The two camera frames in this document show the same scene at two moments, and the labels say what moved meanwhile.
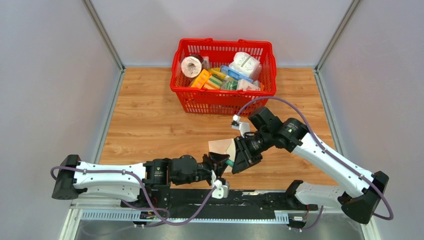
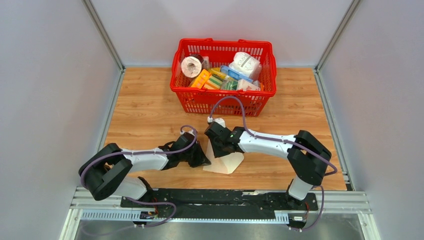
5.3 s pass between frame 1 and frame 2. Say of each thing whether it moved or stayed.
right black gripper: moved
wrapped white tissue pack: stayed
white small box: stayed
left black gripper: moved
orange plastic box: stayed
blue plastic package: stayed
